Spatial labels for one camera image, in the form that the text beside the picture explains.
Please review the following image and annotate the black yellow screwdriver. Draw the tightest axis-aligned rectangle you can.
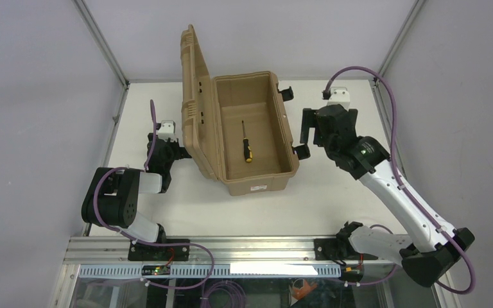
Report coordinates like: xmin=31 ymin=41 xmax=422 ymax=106
xmin=241 ymin=121 xmax=253 ymax=163

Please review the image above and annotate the aluminium mounting rail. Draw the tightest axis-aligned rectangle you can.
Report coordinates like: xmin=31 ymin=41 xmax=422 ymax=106
xmin=62 ymin=235 xmax=446 ymax=266

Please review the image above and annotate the coiled purple cable below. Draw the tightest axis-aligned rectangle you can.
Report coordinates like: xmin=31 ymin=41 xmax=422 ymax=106
xmin=200 ymin=279 xmax=247 ymax=308

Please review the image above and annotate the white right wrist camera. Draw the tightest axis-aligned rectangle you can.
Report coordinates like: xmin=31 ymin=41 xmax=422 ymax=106
xmin=322 ymin=87 xmax=350 ymax=110

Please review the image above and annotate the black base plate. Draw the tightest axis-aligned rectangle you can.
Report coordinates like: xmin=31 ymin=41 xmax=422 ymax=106
xmin=313 ymin=238 xmax=354 ymax=261
xmin=127 ymin=238 xmax=190 ymax=262

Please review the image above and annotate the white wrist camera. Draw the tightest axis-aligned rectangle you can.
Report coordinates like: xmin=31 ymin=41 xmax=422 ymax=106
xmin=322 ymin=87 xmax=350 ymax=110
xmin=157 ymin=120 xmax=177 ymax=142

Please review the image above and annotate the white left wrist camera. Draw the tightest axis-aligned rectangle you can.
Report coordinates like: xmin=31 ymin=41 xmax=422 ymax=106
xmin=157 ymin=120 xmax=177 ymax=142

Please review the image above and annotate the tan plastic toolbox bin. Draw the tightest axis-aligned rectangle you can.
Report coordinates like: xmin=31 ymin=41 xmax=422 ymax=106
xmin=180 ymin=25 xmax=301 ymax=196

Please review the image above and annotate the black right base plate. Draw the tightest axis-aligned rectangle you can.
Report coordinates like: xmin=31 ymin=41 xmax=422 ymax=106
xmin=313 ymin=238 xmax=354 ymax=261

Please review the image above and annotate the orange object under table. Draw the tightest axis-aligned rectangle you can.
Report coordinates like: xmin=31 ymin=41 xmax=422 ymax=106
xmin=290 ymin=278 xmax=318 ymax=300

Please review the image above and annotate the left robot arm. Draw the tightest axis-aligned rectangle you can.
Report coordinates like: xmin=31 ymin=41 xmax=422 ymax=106
xmin=81 ymin=133 xmax=191 ymax=244

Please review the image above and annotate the white slotted cable duct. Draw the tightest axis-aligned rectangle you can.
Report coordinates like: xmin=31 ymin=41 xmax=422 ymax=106
xmin=78 ymin=262 xmax=341 ymax=279

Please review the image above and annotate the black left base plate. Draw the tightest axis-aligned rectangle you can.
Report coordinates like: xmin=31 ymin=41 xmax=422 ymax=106
xmin=127 ymin=238 xmax=190 ymax=262

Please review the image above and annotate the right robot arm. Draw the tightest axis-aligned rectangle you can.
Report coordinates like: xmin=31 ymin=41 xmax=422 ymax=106
xmin=297 ymin=105 xmax=475 ymax=287

